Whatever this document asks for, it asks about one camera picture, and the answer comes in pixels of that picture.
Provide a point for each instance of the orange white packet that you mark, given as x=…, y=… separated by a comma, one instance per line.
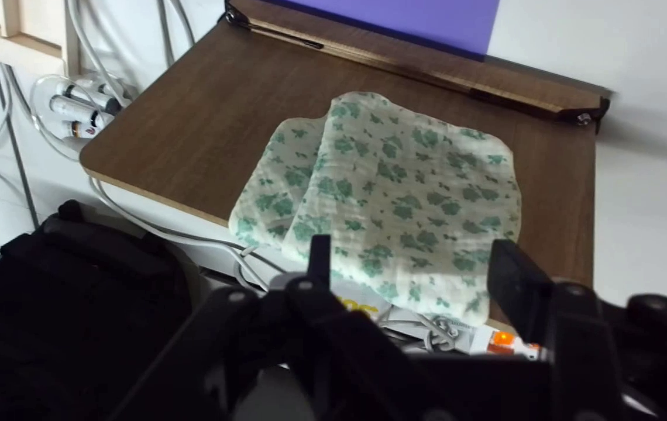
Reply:
x=508, y=342

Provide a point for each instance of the brown wooden tablet stand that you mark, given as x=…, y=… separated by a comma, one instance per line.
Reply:
x=193, y=125

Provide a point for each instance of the white green patterned cloth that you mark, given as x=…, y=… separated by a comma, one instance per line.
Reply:
x=393, y=187

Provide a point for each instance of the clear plastic bag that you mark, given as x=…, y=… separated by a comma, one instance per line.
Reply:
x=76, y=118

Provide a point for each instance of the white marker pen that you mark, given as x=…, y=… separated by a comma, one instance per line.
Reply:
x=98, y=91
x=79, y=108

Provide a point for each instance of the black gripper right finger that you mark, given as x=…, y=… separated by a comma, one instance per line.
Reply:
x=573, y=335

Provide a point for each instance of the purple paper sheet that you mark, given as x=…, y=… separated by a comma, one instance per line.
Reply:
x=418, y=20

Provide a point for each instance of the black backpack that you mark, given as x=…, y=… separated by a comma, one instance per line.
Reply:
x=59, y=311

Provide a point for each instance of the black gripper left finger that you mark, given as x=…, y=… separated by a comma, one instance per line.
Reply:
x=318, y=327

